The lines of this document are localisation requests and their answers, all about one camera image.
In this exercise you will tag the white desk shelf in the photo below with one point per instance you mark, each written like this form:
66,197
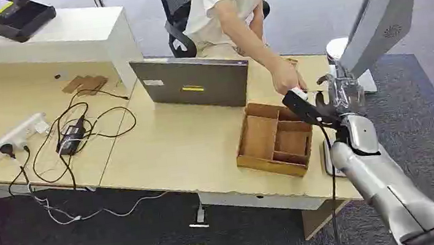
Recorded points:
68,36

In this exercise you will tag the black power adapter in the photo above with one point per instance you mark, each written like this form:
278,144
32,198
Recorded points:
71,138

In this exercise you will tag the black oblong device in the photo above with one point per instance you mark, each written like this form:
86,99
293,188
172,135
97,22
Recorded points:
301,108

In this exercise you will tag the black office chair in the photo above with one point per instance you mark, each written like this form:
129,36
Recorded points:
177,24

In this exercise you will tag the brown cardboard pieces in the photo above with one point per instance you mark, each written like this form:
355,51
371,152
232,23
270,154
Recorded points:
86,84

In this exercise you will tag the small white card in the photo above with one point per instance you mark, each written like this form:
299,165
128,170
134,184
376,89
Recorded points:
300,93

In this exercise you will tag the wooden compartment box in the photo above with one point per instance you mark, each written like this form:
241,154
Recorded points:
274,137

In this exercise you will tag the white power strip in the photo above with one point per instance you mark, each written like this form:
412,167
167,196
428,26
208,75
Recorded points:
10,139

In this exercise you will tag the person's hand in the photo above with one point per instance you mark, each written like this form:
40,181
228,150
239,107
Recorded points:
286,77

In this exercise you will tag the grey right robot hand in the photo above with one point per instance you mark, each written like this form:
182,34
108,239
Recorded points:
344,92

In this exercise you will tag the black router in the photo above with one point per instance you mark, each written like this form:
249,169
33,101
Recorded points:
19,17

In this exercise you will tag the person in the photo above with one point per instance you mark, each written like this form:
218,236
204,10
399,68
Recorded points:
228,2

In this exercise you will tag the grey laptop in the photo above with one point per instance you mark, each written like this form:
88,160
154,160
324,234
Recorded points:
196,83

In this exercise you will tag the wooden desk leg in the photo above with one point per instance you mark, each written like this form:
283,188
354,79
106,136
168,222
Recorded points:
320,218

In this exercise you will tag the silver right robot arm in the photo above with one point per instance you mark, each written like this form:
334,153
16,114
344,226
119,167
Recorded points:
383,184

